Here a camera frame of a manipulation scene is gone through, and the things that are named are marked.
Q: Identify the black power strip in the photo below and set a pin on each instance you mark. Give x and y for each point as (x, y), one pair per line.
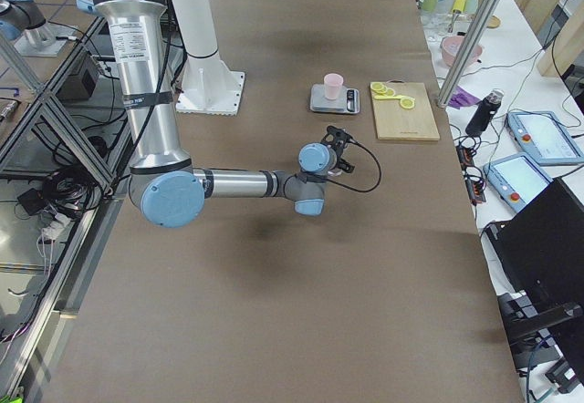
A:
(474, 179)

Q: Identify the wooden cutting board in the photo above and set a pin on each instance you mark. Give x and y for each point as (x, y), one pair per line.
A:
(392, 122)

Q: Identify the purple cloth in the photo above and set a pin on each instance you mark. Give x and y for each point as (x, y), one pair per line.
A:
(462, 99)

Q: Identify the yellow plastic knife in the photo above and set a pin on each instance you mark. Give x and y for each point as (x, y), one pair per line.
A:
(385, 97)

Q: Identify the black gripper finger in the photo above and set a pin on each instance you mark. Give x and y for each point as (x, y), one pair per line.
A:
(346, 167)

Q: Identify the lemon slice on board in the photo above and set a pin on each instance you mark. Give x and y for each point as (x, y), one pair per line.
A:
(378, 87)

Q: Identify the white pedestal column base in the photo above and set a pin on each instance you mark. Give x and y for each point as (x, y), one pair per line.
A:
(208, 85)

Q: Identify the silver digital kitchen scale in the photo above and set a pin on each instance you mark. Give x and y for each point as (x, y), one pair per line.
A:
(347, 102)

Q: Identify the yellow cup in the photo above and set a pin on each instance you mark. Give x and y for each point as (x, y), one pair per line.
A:
(458, 6)

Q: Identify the blue teach pendant near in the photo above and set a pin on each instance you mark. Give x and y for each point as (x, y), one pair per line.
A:
(517, 179)

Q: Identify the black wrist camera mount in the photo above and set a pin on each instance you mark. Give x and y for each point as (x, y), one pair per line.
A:
(337, 139)

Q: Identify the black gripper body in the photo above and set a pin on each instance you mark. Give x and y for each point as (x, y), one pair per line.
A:
(343, 164)

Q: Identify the pink plastic cup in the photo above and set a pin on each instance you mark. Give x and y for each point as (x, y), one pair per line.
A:
(333, 84)

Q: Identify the black monitor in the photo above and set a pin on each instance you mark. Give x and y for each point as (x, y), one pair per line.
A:
(541, 251)

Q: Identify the lemon slice near handle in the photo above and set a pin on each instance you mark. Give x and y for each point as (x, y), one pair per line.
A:
(407, 103)

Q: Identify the blue teach pendant far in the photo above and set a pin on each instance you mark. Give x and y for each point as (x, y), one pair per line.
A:
(542, 137)

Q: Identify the blue teach pendant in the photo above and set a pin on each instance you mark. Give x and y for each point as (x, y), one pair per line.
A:
(517, 179)
(542, 137)

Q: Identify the black thermos bottle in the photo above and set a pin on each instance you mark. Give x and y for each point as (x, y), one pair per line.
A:
(484, 113)

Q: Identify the aluminium frame post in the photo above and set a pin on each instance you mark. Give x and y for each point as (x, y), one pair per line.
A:
(472, 37)

